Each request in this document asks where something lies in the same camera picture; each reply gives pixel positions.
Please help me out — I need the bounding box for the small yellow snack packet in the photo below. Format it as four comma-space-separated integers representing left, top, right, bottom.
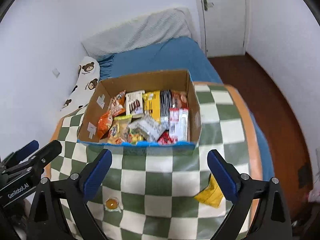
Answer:
194, 174, 223, 208

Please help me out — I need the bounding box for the round yellow jelly cup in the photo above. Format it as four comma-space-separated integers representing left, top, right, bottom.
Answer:
105, 197, 123, 213

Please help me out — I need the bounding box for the yellow cookie bag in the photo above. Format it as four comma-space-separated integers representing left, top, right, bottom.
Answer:
106, 115, 132, 145

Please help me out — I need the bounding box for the orange snack bag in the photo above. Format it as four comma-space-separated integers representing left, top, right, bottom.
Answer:
97, 109, 113, 140

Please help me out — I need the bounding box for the green snack packet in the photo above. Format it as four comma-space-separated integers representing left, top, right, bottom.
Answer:
127, 129, 145, 145

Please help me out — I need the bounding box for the panda snack bag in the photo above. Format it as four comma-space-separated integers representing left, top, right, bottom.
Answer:
109, 90, 126, 117

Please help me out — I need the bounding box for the white silver snack packet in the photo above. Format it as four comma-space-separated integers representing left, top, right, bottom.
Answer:
129, 114, 165, 142

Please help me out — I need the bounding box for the small red snack packet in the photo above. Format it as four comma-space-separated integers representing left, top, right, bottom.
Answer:
157, 131, 175, 145

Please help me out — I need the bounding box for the white chocolate biscuit pack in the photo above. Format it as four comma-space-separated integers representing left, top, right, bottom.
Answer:
125, 90, 145, 118

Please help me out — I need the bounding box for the red white snack pack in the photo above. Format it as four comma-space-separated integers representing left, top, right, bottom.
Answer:
169, 108, 189, 142

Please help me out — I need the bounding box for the long yellow snack bag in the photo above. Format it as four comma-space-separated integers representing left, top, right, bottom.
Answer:
143, 90, 161, 123

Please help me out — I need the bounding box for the brown snack packet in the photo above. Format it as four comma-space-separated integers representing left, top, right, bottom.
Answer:
171, 90, 188, 109

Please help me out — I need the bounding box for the black snack bag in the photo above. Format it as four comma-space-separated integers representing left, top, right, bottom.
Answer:
160, 90, 172, 130

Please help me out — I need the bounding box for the green white checkered mat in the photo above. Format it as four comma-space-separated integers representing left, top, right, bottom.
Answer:
44, 81, 264, 240

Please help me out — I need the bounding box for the cardboard milk box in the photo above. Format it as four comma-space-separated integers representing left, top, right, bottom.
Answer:
78, 70, 201, 148

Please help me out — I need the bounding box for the bear print pillow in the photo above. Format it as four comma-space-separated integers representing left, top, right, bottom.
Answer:
61, 56, 100, 115

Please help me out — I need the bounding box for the blue bed sheet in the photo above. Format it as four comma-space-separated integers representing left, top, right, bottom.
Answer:
97, 36, 275, 180

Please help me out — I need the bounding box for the white textured pillow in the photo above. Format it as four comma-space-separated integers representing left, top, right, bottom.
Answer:
82, 7, 197, 59

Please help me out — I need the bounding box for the white door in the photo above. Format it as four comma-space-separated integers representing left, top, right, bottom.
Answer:
196, 0, 249, 57

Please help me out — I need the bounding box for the wall light switch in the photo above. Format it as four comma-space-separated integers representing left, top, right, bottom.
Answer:
52, 68, 60, 78

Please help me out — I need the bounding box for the door handle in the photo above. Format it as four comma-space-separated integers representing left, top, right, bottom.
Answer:
203, 0, 214, 11

